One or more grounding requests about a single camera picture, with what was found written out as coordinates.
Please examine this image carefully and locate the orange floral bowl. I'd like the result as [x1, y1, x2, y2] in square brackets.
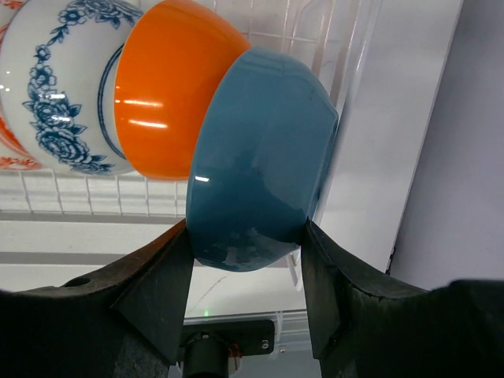
[1, 0, 43, 171]

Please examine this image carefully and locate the solid teal blue bowl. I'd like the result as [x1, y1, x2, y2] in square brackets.
[186, 47, 339, 272]

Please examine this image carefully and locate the orange rimmed bowl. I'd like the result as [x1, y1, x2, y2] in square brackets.
[114, 1, 251, 180]

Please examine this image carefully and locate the blue floral bowl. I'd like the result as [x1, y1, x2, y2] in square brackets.
[1, 1, 143, 176]

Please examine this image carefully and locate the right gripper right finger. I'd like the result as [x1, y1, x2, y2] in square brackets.
[301, 221, 503, 377]

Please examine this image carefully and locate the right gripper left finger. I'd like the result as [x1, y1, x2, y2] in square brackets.
[1, 222, 194, 377]

